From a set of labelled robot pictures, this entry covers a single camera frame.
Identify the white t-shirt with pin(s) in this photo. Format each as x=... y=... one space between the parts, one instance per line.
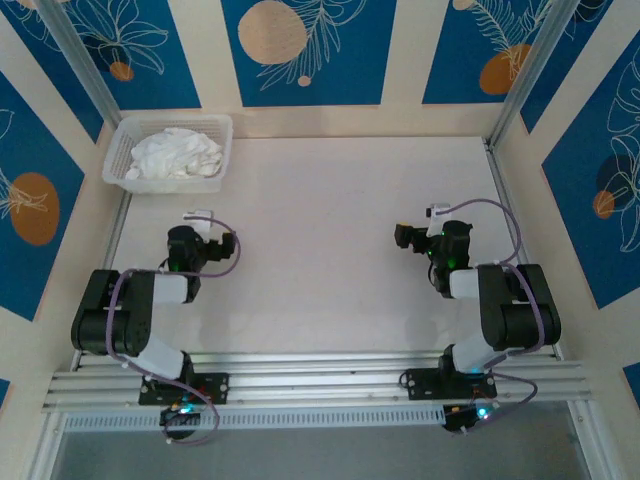
x=175 y=150

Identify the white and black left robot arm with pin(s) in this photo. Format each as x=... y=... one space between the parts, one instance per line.
x=130 y=310

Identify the white plastic mesh basket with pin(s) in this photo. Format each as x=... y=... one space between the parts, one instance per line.
x=165 y=122

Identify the black left controller board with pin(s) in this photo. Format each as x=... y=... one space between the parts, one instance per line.
x=175 y=417

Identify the black controller board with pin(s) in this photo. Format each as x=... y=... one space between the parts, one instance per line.
x=457 y=422
x=175 y=417

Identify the black right controller board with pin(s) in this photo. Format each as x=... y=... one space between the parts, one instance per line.
x=457 y=422

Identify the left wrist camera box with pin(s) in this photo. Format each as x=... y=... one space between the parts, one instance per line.
x=200 y=216

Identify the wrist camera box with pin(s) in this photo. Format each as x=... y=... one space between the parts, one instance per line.
x=439 y=209
x=200 y=216

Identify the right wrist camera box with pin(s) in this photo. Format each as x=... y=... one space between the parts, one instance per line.
x=439 y=209

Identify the aluminium table side rail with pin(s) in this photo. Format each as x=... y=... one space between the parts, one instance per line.
x=507 y=200
x=114 y=240

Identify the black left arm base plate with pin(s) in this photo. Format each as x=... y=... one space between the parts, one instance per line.
x=215 y=387

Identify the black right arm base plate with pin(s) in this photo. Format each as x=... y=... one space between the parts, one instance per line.
x=422 y=385

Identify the aluminium mounting rail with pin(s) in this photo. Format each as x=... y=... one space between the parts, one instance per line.
x=320 y=380

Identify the aluminium frame post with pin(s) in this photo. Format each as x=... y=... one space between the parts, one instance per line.
x=80 y=55
x=530 y=65

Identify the aluminium frame leg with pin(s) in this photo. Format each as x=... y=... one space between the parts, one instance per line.
x=45 y=450
x=590 y=450

